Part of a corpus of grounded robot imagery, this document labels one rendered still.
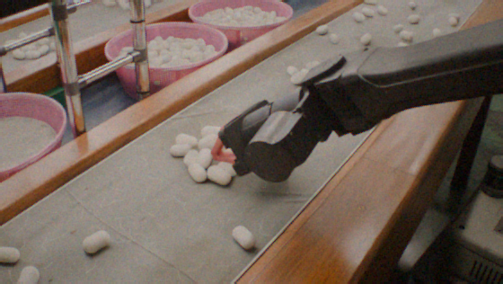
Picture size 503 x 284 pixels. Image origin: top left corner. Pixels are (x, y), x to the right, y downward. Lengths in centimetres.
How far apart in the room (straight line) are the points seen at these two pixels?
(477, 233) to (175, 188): 67
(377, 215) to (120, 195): 34
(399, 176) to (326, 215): 14
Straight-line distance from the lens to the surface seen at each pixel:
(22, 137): 89
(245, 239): 60
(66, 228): 67
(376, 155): 75
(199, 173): 70
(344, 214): 63
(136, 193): 70
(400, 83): 47
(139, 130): 81
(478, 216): 117
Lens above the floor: 117
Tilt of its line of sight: 33 degrees down
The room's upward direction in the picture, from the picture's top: 1 degrees clockwise
